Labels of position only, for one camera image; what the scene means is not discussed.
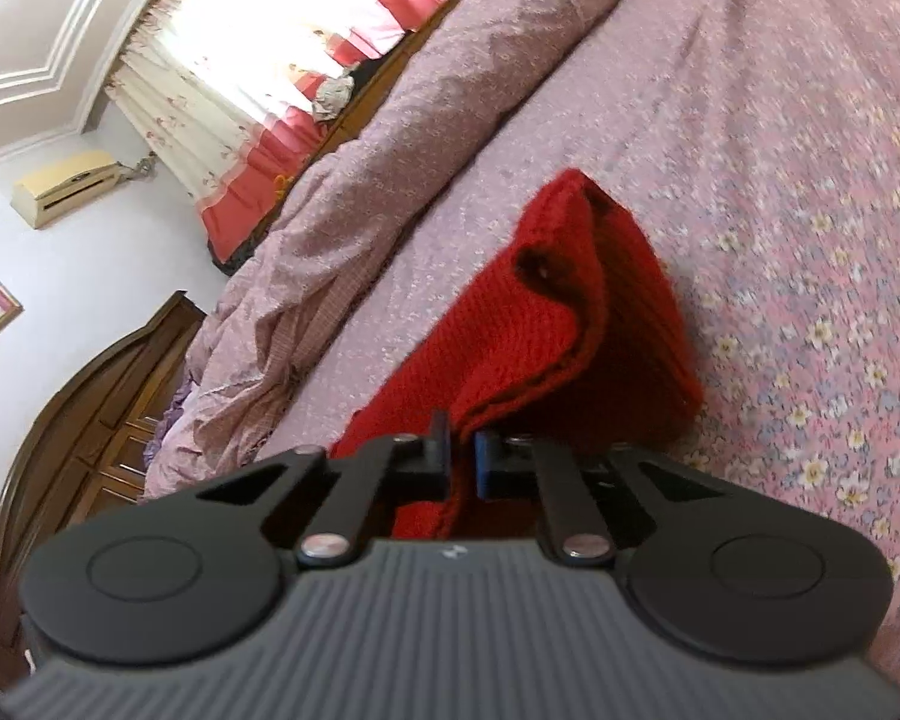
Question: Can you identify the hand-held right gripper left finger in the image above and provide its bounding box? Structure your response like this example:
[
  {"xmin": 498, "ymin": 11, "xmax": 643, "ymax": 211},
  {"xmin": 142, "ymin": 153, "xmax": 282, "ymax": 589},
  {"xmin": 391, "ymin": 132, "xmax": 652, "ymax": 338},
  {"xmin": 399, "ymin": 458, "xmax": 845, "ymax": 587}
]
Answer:
[{"xmin": 195, "ymin": 411, "xmax": 452, "ymax": 569}]

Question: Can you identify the cream air conditioner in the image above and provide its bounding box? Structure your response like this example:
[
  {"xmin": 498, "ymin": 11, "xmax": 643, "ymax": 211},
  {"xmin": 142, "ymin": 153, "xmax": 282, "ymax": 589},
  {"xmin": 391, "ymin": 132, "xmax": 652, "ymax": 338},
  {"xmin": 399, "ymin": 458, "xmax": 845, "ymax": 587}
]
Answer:
[{"xmin": 11, "ymin": 150, "xmax": 121, "ymax": 230}]

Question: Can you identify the purple floral bed sheet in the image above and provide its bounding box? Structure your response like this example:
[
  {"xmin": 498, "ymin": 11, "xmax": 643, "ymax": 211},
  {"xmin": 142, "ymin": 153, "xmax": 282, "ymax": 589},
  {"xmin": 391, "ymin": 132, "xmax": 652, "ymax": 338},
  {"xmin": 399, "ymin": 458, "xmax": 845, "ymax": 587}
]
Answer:
[{"xmin": 270, "ymin": 0, "xmax": 900, "ymax": 683}]

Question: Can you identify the dark wooden headboard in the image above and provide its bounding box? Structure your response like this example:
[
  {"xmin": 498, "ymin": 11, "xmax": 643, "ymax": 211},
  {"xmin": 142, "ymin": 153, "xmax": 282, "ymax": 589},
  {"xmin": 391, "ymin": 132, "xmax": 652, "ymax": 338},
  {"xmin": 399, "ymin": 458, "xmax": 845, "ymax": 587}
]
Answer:
[{"xmin": 0, "ymin": 291, "xmax": 209, "ymax": 691}]

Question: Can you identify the crumpled grey cloth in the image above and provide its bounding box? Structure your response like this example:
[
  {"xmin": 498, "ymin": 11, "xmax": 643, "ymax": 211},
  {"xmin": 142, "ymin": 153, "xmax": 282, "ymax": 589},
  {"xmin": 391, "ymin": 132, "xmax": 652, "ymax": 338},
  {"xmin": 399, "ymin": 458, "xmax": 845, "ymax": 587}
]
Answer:
[{"xmin": 313, "ymin": 73, "xmax": 356, "ymax": 121}]

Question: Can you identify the wooden window sill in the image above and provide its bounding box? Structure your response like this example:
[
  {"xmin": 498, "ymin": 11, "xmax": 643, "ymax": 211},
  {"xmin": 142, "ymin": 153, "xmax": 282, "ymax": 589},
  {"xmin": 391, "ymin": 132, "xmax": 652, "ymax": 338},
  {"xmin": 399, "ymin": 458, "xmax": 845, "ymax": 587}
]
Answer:
[{"xmin": 210, "ymin": 0, "xmax": 488, "ymax": 278}]

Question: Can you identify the purple crumpled quilt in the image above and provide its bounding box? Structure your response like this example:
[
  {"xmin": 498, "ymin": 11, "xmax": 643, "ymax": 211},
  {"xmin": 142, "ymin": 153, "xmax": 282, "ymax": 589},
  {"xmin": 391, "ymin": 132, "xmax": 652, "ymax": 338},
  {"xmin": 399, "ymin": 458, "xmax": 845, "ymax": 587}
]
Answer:
[{"xmin": 142, "ymin": 0, "xmax": 676, "ymax": 503}]

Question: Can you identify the red knitted sweater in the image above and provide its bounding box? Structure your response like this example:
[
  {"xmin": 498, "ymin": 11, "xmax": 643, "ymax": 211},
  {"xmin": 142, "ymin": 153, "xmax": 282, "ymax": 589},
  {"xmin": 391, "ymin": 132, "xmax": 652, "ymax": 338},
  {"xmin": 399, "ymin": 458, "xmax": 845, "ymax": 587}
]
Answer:
[{"xmin": 330, "ymin": 169, "xmax": 704, "ymax": 541}]

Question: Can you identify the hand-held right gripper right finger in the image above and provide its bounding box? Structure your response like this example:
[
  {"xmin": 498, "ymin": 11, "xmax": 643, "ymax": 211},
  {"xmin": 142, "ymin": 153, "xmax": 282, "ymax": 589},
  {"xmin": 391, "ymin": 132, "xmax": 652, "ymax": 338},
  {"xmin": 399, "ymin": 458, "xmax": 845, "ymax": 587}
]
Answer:
[{"xmin": 476, "ymin": 430, "xmax": 725, "ymax": 567}]

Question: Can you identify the floral white red curtain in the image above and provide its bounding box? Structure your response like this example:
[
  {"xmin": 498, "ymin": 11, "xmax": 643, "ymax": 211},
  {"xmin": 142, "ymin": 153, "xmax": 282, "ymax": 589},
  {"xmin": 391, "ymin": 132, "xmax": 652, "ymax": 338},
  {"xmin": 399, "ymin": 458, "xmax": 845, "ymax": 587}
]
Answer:
[{"xmin": 105, "ymin": 0, "xmax": 473, "ymax": 260}]

